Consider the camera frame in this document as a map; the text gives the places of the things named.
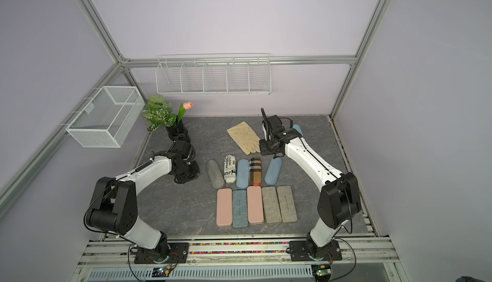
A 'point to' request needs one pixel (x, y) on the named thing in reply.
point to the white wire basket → (106, 120)
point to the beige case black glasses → (255, 171)
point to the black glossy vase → (178, 131)
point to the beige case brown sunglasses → (230, 168)
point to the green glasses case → (271, 211)
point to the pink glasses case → (255, 204)
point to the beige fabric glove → (246, 138)
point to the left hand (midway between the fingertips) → (198, 176)
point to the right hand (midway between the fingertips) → (266, 146)
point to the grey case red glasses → (286, 203)
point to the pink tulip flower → (188, 105)
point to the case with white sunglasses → (242, 179)
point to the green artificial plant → (158, 113)
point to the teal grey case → (239, 208)
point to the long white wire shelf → (245, 74)
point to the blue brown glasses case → (272, 174)
